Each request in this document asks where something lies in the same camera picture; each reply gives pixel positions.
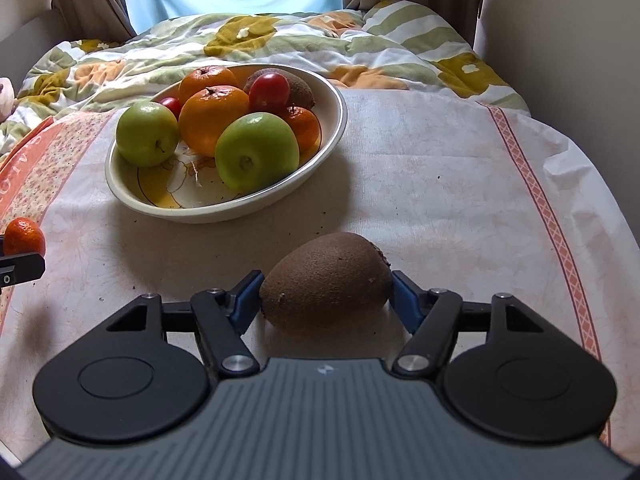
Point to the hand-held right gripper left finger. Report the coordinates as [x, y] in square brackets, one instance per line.
[246, 302]

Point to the round red tomato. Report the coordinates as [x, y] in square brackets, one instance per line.
[269, 92]

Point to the small mandarin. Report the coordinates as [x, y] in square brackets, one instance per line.
[25, 235]
[306, 131]

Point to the green apple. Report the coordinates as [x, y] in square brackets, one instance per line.
[257, 155]
[146, 132]

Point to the plain brown kiwi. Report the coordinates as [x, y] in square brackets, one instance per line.
[326, 285]

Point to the mandarin with green stem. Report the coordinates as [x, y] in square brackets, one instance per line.
[206, 79]

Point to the kiwi with green sticker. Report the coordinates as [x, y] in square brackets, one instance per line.
[301, 91]

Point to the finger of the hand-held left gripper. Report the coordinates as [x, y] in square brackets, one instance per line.
[22, 266]

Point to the oblong red tomato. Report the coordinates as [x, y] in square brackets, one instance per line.
[171, 106]

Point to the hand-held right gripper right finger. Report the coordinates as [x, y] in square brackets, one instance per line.
[406, 304]

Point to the floral green yellow quilt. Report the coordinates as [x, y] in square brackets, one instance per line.
[400, 45]

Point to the cream bowl with duck print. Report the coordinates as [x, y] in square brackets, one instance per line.
[165, 195]

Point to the white pink floral tablecloth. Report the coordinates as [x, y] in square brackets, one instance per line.
[450, 185]

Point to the pink soft object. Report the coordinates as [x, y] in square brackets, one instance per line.
[5, 97]

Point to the large orange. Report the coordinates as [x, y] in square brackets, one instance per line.
[212, 120]

